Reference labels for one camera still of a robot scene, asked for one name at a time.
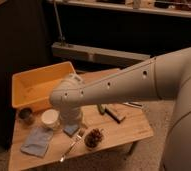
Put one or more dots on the white cup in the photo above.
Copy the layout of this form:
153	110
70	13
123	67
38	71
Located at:
50	119

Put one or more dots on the light wooden table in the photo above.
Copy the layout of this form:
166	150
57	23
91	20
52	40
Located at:
135	127

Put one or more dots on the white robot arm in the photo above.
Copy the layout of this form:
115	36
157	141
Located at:
164	77

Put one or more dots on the upper wall shelf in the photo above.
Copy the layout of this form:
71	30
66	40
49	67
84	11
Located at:
117	7

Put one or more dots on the grey lower shelf rail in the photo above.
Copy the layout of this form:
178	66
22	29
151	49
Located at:
97	55

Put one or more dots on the yellow plastic tray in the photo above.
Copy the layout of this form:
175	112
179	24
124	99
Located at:
31	89

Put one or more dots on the black brush block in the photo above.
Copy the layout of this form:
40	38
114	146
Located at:
114	114

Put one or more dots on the green small object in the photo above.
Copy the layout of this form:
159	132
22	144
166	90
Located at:
101	109

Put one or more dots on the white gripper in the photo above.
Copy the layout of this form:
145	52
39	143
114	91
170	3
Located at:
71	116

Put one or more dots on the brown pine cone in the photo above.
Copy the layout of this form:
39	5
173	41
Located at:
93	138

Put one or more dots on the metal vertical pole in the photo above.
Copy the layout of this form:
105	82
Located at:
61	36

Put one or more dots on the grey folded cloth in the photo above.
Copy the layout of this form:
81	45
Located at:
37	142

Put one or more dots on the blue sponge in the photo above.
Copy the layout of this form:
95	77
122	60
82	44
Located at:
70	130

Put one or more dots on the dark small can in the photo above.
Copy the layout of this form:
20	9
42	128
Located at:
25	116

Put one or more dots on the silver utensil on table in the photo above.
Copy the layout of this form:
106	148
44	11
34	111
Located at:
135	105

